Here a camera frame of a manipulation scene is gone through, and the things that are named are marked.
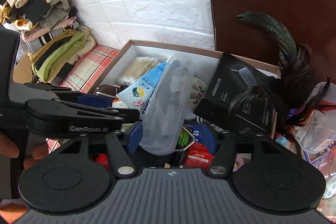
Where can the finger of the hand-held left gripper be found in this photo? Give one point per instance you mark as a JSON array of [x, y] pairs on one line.
[[92, 101], [105, 115]]

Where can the red packet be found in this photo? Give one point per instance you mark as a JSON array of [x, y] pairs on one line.
[[197, 156]]

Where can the green black packet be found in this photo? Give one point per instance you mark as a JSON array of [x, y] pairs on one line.
[[183, 139]]

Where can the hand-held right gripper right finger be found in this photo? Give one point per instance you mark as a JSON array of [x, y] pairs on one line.
[[223, 145]]

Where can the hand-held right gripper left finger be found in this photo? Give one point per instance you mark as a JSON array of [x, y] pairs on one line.
[[134, 136]]

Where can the person's left hand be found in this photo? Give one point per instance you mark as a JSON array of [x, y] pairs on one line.
[[9, 148]]

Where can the clear plastic bag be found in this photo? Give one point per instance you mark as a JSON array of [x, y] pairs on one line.
[[165, 108]]

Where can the black product box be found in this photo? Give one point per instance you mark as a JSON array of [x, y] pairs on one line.
[[223, 87]]

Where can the small orange white box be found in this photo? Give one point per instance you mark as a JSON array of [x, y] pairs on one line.
[[121, 103]]

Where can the white cloth toy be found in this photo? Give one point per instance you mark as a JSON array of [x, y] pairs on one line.
[[195, 88]]

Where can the blue white tissue packet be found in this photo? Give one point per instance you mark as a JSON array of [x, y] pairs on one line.
[[139, 90]]

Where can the dark feather duster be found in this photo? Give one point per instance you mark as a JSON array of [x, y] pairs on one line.
[[286, 43]]

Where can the translucent plastic bag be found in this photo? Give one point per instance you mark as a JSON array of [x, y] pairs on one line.
[[315, 132]]

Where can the pack of cotton swabs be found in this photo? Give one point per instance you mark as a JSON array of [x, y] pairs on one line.
[[139, 67]]

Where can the white cardboard box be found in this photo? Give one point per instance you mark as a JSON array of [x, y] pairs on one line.
[[147, 52]]

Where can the pile of folded clothes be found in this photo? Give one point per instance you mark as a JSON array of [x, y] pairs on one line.
[[52, 11]]

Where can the brown plush toy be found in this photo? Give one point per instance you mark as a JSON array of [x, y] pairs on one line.
[[107, 89]]

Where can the red plaid blanket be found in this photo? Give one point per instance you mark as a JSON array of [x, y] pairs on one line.
[[89, 66]]

